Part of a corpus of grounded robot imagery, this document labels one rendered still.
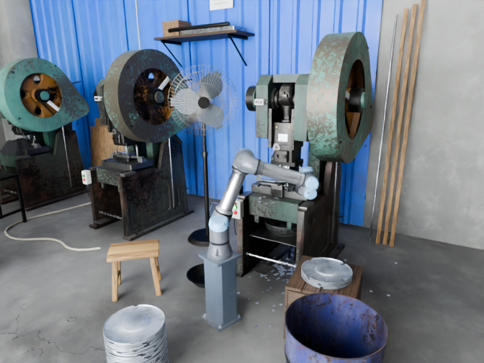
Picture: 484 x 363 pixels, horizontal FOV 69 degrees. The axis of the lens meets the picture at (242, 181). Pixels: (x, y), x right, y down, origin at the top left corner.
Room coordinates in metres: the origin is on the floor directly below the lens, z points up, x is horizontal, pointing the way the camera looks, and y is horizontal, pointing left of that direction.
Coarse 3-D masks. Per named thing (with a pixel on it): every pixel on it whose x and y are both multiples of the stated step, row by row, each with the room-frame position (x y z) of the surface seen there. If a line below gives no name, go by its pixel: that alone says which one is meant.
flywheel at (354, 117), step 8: (360, 64) 2.51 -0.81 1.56; (352, 72) 2.50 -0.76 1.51; (360, 72) 2.55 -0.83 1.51; (352, 80) 2.51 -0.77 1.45; (360, 80) 2.58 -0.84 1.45; (352, 88) 2.32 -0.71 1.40; (360, 88) 2.30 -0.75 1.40; (352, 96) 2.27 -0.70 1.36; (360, 96) 2.26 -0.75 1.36; (352, 104) 2.27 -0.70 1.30; (360, 104) 2.27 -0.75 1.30; (352, 112) 2.57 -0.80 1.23; (360, 112) 2.59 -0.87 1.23; (352, 120) 2.57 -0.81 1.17; (360, 120) 2.61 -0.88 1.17; (352, 128) 2.53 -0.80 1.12; (352, 136) 2.48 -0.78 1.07
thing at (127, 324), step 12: (120, 312) 1.57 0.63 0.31; (132, 312) 1.57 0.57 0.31; (144, 312) 1.56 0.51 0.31; (156, 312) 1.56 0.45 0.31; (108, 324) 1.47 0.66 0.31; (120, 324) 1.47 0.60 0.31; (132, 324) 1.46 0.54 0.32; (144, 324) 1.46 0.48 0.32; (156, 324) 1.47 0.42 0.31; (108, 336) 1.38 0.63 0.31; (120, 336) 1.38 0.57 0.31; (132, 336) 1.38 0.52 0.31; (144, 336) 1.38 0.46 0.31
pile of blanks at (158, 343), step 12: (156, 336) 1.41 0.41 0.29; (108, 348) 1.37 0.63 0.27; (120, 348) 1.33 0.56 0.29; (132, 348) 1.33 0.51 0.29; (144, 348) 1.35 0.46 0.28; (156, 348) 1.41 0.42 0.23; (108, 360) 1.38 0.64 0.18; (120, 360) 1.34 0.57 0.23; (132, 360) 1.33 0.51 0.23; (144, 360) 1.35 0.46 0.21; (156, 360) 1.41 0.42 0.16; (168, 360) 1.51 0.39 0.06
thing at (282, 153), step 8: (288, 120) 2.53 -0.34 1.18; (280, 128) 2.51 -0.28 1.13; (288, 128) 2.48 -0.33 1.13; (280, 136) 2.51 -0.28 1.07; (288, 136) 2.48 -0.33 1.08; (280, 144) 2.51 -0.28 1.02; (288, 144) 2.48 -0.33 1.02; (280, 152) 2.48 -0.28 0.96; (288, 152) 2.47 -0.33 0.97; (296, 152) 2.53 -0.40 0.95; (280, 160) 2.48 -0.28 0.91; (288, 160) 2.47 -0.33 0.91; (296, 160) 2.53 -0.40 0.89
